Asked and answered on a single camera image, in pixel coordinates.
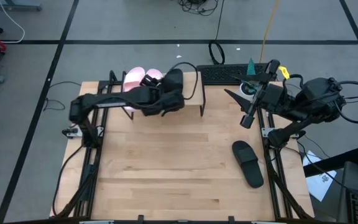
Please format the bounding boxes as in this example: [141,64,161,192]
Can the thin black floor cable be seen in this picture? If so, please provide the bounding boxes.
[44,81,82,111]

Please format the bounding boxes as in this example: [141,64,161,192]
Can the coiled black floor cable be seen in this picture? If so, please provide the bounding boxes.
[208,0,226,65]

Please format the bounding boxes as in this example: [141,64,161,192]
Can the black slide sandal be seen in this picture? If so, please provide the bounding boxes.
[232,140,265,189]
[161,68,186,118]

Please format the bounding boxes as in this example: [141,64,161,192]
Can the grey table foot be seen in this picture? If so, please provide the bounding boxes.
[0,0,42,12]

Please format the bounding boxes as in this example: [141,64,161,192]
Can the white printed paper sheet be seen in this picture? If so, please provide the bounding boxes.
[302,151,337,202]

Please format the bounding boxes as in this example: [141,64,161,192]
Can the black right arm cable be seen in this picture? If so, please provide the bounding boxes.
[334,80,358,125]

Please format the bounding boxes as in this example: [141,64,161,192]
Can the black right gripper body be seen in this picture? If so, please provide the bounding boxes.
[240,59,292,129]

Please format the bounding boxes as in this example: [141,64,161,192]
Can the wooden shelf with black legs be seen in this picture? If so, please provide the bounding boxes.
[121,70,206,121]

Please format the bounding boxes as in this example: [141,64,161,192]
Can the green plant in white pot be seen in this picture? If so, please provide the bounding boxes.
[239,57,272,101]

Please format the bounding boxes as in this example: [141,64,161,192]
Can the black cable along frame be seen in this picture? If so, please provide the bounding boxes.
[52,144,85,218]

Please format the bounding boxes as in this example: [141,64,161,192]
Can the black aluminium frame rails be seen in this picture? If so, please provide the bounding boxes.
[54,70,119,218]
[256,105,315,220]

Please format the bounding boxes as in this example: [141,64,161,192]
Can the pink slide sandal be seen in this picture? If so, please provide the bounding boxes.
[122,67,147,113]
[145,68,165,81]

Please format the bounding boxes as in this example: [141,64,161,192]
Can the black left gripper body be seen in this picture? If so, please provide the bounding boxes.
[137,86,167,110]

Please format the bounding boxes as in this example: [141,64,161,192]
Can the black computer keyboard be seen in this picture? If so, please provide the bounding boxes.
[196,63,270,86]

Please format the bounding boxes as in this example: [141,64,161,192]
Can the yellow floor cable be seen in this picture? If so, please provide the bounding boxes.
[259,0,281,63]

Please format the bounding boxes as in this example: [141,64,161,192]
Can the tangled black cables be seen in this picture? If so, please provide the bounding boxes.
[177,0,220,16]

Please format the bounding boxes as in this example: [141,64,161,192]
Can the white floor cable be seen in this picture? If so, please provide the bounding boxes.
[0,0,26,44]

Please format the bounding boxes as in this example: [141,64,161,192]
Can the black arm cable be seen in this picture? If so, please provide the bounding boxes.
[334,80,358,125]
[168,61,199,101]

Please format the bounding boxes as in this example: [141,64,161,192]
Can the black cable over paper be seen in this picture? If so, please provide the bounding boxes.
[296,140,348,190]

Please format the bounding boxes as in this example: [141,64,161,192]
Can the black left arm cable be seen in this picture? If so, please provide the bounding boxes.
[168,61,199,101]

